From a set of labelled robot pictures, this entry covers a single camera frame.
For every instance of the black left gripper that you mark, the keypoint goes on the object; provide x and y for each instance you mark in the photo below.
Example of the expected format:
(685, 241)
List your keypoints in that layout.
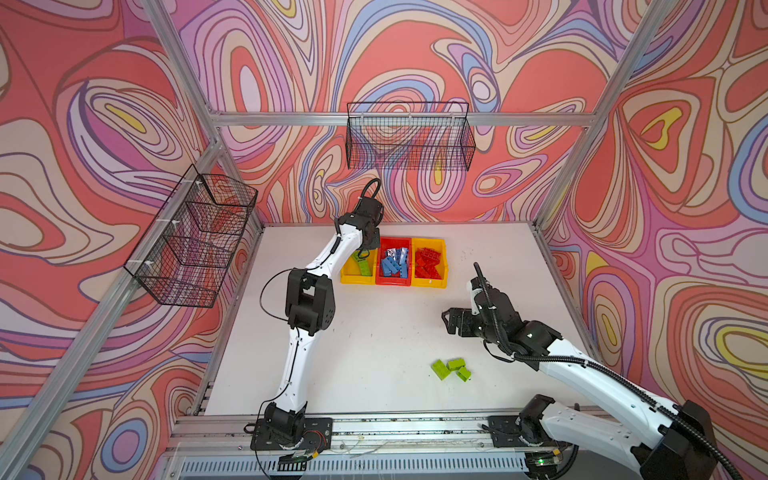
(376, 236)

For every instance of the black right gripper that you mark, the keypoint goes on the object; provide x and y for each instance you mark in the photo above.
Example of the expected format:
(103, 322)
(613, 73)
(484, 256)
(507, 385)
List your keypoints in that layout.
(464, 315)

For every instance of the green lego brick large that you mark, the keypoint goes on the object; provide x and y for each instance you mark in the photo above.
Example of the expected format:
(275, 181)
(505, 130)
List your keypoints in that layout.
(440, 369)

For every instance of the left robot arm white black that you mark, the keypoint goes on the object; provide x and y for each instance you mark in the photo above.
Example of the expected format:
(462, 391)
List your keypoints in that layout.
(309, 310)

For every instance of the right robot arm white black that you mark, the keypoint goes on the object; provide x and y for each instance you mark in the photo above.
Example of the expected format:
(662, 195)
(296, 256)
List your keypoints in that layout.
(651, 435)

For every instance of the pile of red legos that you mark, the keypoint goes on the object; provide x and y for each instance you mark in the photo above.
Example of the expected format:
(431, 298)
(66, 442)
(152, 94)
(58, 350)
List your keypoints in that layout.
(427, 261)

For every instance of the red plastic bin middle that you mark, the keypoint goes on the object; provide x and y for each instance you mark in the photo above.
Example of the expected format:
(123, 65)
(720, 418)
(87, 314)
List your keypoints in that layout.
(394, 242)

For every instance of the green lego brick right small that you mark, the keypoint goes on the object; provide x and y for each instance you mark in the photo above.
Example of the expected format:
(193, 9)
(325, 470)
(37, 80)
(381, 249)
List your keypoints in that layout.
(456, 364)

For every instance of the yellow plastic bin left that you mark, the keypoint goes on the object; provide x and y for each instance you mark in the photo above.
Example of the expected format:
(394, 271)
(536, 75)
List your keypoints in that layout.
(350, 272)

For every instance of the yellow plastic bin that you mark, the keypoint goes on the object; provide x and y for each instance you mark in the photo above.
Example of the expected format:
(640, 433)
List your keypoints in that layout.
(436, 244)
(350, 272)

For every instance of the yellow plastic bin right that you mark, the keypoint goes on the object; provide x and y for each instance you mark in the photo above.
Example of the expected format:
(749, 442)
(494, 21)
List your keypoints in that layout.
(436, 244)

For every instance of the black wire basket back wall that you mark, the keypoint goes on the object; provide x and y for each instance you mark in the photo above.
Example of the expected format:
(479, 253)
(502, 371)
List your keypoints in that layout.
(409, 135)

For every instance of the black wire basket wall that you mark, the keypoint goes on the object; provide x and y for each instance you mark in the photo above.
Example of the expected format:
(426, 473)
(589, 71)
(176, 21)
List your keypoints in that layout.
(201, 225)
(409, 135)

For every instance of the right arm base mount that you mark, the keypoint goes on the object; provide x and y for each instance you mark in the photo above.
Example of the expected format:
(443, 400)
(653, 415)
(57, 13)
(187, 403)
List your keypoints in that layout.
(508, 431)

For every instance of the black wire basket left wall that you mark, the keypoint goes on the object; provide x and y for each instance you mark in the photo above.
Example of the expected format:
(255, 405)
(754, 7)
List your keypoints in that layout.
(201, 225)

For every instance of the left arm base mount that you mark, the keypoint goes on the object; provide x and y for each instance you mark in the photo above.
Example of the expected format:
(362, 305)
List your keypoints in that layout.
(314, 434)

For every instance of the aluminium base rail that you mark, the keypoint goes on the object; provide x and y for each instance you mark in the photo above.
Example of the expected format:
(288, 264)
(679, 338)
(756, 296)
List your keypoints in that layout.
(361, 446)

